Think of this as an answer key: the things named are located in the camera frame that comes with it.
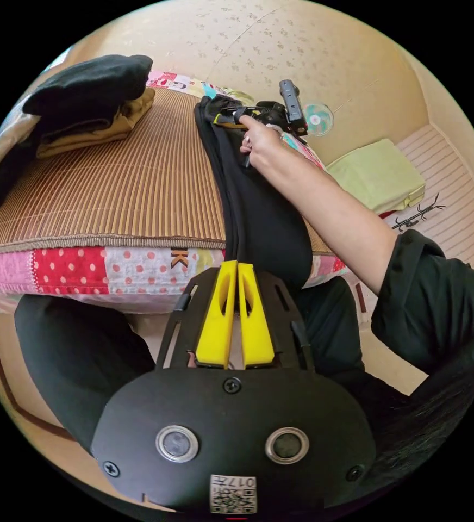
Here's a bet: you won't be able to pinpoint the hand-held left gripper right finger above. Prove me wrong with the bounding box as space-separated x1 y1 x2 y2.
238 263 276 369

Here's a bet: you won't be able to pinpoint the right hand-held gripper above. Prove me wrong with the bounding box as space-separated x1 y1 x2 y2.
214 101 293 131

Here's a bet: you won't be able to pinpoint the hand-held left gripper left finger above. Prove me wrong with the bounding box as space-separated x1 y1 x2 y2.
195 260 238 370

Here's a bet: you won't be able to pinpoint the black pants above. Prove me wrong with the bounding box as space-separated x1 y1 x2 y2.
193 94 314 291

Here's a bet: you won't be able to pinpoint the person's right forearm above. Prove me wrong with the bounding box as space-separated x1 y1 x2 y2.
261 150 399 296

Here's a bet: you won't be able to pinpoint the person's right hand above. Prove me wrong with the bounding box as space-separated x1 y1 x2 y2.
240 115 291 170

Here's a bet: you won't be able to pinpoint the bed with woven mat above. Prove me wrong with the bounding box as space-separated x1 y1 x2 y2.
0 69 350 324

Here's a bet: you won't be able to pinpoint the person's body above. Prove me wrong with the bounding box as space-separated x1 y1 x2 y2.
15 228 474 519

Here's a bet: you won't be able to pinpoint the light green folded blanket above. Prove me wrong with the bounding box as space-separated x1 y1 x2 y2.
326 138 427 213

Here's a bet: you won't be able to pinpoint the pile of clothes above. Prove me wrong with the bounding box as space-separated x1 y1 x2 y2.
0 54 156 225

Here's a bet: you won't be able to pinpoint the white striped sheet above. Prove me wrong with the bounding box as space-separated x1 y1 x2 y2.
377 123 474 272

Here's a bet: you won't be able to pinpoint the wall fan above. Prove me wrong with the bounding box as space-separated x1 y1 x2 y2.
303 103 335 137

